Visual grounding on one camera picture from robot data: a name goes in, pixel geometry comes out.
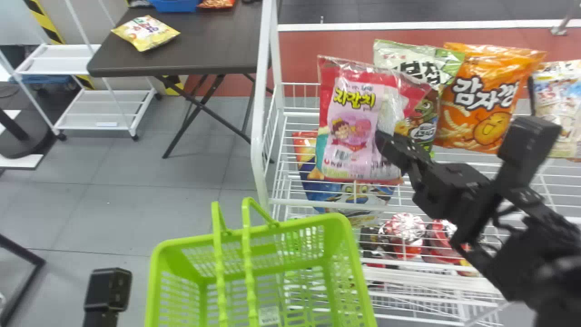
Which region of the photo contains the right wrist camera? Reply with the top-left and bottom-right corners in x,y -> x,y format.
492,116 -> 562,196

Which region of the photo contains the white wire rack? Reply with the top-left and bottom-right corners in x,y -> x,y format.
251,0 -> 581,327

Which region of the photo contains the dark side table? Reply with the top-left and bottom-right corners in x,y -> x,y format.
86,0 -> 275,159

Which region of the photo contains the white shelf trolley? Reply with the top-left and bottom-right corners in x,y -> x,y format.
0,0 -> 157,141

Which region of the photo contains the white snack packet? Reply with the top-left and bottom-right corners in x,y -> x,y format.
531,60 -> 581,162

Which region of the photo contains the blue basket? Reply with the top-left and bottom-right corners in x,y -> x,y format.
148,0 -> 200,13

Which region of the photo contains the yellow black striped post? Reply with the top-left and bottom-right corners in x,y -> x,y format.
23,0 -> 96,90

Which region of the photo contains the yellow snack packet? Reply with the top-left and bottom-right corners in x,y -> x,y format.
111,15 -> 181,52

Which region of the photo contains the green basket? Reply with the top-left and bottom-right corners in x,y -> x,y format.
144,197 -> 377,327

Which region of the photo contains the red noodle cup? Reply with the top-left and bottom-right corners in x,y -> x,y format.
424,219 -> 473,266
379,213 -> 427,259

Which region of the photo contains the blue snack packet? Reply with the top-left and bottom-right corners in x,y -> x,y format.
292,131 -> 395,214

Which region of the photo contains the pink snack packet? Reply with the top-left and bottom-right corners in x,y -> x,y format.
315,55 -> 432,184

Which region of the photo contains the green snack packet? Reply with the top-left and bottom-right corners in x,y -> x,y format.
373,39 -> 466,155

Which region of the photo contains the orange snack packet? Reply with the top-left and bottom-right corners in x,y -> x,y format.
197,0 -> 236,10
433,42 -> 547,154

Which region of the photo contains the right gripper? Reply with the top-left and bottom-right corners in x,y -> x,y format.
375,131 -> 493,223

